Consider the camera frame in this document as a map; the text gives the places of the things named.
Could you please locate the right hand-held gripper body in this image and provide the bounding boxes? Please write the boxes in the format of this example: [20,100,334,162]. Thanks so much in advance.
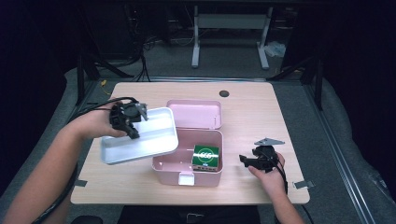
[251,137,286,173]

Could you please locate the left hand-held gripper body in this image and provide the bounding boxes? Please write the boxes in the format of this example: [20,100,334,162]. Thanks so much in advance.
[109,101,149,131]

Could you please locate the white plastic tray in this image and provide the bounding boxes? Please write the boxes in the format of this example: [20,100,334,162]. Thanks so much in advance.
[100,106,179,165]

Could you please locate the green medicine box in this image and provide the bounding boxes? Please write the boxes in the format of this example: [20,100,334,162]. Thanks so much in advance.
[191,144,220,173]

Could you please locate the pink storage box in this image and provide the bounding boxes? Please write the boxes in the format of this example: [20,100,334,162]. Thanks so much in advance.
[151,99,224,188]

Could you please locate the person's right hand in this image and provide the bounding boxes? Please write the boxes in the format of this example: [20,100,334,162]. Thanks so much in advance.
[247,153,289,198]

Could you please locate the person's left hand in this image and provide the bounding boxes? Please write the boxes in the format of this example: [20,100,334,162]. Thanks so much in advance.
[68,98,128,143]

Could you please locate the yellow tag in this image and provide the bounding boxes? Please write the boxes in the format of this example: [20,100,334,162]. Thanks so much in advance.
[99,79,112,96]

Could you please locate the black metal stand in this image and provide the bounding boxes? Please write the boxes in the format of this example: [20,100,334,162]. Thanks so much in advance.
[268,55,325,111]
[76,53,134,107]

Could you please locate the clear plastic bag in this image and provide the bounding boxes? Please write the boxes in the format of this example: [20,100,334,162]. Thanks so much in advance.
[264,40,287,59]

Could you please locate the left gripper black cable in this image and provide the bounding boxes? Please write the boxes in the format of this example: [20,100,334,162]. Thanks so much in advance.
[31,96,140,224]

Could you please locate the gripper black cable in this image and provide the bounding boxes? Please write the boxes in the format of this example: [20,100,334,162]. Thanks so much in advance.
[31,96,140,224]
[263,148,314,224]

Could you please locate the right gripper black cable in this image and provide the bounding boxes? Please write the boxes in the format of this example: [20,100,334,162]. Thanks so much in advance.
[263,148,314,224]

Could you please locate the bundle of black cables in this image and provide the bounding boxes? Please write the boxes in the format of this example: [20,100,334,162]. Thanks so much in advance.
[130,36,157,83]

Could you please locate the metal floor rail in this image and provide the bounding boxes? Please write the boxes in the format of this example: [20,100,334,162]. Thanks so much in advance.
[302,83,378,224]

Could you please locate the white desk frame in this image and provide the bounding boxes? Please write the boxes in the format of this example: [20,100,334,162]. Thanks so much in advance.
[191,5,275,70]

